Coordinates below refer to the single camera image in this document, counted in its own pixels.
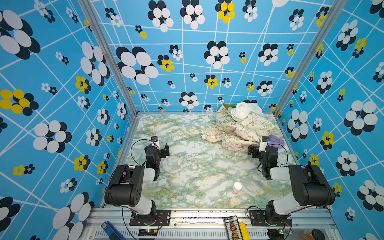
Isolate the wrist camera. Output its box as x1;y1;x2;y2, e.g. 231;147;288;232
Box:
259;136;270;152
151;136;160;149

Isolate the purple cloth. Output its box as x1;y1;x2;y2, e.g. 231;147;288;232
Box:
269;135;285;149

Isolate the brown jar black lid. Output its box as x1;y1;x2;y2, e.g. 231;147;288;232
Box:
300;229;326;240

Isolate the small white pill bottle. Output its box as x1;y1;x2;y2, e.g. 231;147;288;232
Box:
232;182;242;195

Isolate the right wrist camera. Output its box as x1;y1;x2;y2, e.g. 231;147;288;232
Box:
259;136;270;152

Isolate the aluminium front rail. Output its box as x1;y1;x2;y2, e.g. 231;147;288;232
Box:
81;208;342;240

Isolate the left circuit board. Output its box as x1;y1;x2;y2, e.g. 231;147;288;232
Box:
138;229;158;237

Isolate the blue tool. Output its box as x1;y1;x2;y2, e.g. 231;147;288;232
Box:
101;221;126;240

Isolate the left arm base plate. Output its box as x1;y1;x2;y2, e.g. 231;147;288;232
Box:
129;210;171;227

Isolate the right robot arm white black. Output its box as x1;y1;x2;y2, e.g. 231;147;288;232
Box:
247;146;336;226

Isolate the white cloth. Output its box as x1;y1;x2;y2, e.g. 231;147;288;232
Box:
231;102;264;122

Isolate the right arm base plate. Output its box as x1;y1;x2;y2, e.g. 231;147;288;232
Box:
247;210;292;228

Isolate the right aluminium corner post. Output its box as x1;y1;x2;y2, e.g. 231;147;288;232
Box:
274;0;347;118

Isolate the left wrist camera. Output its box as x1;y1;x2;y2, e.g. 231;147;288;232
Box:
151;136;160;149

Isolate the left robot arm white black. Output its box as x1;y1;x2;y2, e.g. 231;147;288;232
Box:
105;143;170;226

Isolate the circuit board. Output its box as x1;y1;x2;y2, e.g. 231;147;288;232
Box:
138;229;158;237
268;229;285;240

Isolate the left aluminium corner post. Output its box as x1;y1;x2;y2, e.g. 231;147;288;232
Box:
79;0;138;119

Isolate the right circuit board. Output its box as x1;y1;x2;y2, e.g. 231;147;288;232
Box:
268;229;285;240

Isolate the olive green cloth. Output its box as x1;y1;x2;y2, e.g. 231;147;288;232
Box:
223;104;236;109

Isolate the cream green printed cloth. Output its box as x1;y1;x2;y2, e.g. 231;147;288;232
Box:
200;105;276;152

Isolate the aluminium corner post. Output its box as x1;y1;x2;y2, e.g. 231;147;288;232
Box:
79;0;138;119
274;0;347;118

